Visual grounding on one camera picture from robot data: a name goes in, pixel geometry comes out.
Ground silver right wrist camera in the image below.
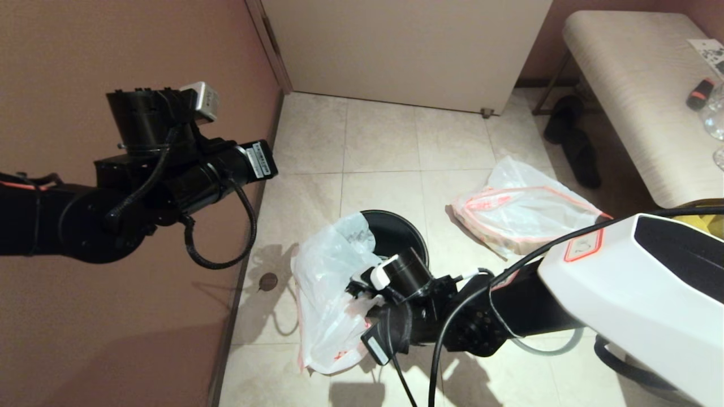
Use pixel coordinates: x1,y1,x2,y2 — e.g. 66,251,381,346
361,331,392,367

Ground black slipper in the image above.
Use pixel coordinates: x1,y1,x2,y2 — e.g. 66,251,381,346
564,130,601,189
543,95,583,144

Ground black right elbow cable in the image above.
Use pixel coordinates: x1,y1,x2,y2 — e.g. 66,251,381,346
594,334,679,392

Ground gray bin rim ring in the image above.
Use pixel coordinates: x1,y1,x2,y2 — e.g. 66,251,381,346
511,327,584,357

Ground beige wood grain bench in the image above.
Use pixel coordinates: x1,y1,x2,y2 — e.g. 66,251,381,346
563,10,724,209

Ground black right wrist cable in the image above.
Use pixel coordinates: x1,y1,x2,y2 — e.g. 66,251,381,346
385,206,724,407

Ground clear plastic bag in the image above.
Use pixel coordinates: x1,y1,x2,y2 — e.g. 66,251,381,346
451,156,613,261

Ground white blue printed card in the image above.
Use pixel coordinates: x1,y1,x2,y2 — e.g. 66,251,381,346
687,38,724,75

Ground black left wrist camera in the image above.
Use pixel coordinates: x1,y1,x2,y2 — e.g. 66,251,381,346
243,140,279,181

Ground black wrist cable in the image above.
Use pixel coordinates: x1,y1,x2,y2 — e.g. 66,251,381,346
182,180,258,270
385,206,724,407

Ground white door frame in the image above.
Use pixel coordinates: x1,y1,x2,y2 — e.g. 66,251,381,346
245,0,294,95

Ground small black red object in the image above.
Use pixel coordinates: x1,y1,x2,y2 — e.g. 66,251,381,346
686,78,714,111

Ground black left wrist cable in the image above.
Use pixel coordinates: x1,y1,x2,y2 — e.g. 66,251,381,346
182,180,258,270

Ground thin metal bench leg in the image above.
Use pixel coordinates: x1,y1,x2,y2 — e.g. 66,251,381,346
532,52,572,116

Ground black round trash bin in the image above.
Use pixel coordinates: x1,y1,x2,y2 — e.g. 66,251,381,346
359,210,430,273

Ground white door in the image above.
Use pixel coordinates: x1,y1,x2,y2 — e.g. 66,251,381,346
260,0,554,115

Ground yellow fabric bag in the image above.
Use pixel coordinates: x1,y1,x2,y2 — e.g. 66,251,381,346
673,199,724,219

